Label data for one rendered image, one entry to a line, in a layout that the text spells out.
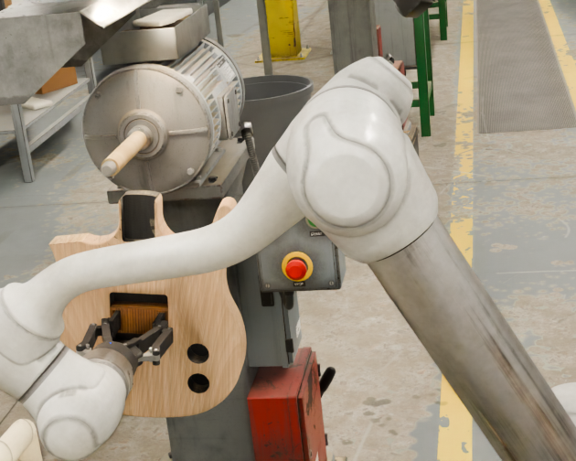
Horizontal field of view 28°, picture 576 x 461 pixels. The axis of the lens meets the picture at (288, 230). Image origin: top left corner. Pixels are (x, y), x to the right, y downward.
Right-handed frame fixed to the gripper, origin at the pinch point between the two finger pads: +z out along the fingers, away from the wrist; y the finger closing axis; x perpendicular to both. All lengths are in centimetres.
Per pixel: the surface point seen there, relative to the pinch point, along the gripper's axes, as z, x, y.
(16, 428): -58, 11, 0
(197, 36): 53, 40, 1
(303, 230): 30.0, 7.4, 24.7
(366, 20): 377, -1, 19
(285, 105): 297, -26, -10
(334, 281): 30.1, -2.5, 30.8
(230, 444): 50, -50, 7
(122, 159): 13.0, 24.6, -5.4
